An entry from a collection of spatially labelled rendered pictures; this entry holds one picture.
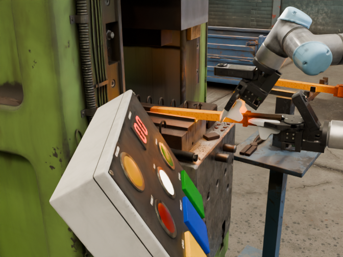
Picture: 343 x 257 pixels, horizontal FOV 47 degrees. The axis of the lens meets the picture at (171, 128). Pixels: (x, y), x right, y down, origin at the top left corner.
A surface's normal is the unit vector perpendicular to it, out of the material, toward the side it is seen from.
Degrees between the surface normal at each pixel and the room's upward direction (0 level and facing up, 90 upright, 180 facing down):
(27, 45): 89
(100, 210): 90
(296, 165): 0
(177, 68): 90
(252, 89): 90
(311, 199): 0
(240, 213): 0
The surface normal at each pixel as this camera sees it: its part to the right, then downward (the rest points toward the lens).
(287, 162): -0.01, -0.93
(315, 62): 0.23, 0.64
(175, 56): -0.42, 0.34
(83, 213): 0.00, 0.37
